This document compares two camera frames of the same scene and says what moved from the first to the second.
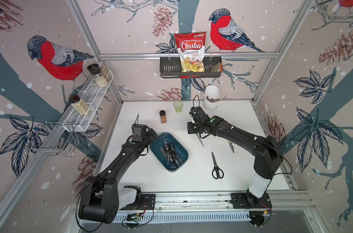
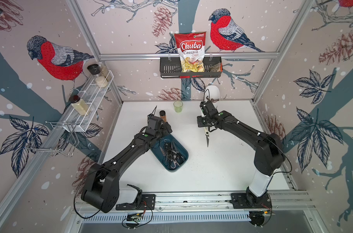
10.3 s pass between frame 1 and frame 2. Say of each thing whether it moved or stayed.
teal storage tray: stayed
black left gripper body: moved
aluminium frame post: stayed
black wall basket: stayed
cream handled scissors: moved
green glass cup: stayed
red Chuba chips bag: stayed
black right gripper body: moved
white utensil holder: stayed
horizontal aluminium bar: stayed
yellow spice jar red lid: stayed
